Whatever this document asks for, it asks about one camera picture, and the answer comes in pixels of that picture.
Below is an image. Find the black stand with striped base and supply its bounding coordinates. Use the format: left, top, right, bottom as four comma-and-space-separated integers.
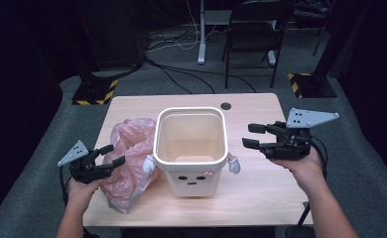
287, 0, 348, 99
68, 0, 120, 106

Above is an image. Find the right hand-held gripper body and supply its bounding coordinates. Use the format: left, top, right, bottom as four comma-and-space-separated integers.
262, 107, 340, 162

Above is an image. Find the black chair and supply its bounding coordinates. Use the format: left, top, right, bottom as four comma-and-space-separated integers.
221, 0, 296, 89

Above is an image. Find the white desk frame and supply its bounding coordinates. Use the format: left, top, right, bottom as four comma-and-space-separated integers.
181, 0, 279, 66

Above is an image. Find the pink plastic trash bag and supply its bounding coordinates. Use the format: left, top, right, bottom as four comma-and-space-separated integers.
100, 118, 162, 214

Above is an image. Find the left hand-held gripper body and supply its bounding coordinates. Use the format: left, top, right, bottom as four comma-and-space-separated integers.
57, 140, 113, 185

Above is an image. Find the black curtain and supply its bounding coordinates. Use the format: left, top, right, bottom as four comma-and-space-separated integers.
0, 0, 93, 227
329, 0, 387, 181

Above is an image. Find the tangle of floor cables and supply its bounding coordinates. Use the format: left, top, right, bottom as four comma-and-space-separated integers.
145, 0, 222, 54

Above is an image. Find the white trash bin with face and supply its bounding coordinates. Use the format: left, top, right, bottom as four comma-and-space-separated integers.
142, 106, 241, 198

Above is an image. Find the hand-held gripper cable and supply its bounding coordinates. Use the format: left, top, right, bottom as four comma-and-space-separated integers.
296, 135, 328, 229
59, 165, 70, 206

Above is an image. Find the left hand-held gripper cable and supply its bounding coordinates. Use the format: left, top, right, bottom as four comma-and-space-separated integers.
59, 165, 70, 206

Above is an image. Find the person's left hand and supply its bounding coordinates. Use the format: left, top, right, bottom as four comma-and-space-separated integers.
65, 178, 105, 211

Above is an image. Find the person's right hand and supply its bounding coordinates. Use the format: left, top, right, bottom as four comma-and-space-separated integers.
269, 147, 326, 186

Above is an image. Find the black floor cable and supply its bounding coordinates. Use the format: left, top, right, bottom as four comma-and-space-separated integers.
144, 56, 257, 95

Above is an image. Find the right hand-held gripper cable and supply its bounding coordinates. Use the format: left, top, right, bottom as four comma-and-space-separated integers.
296, 135, 328, 229

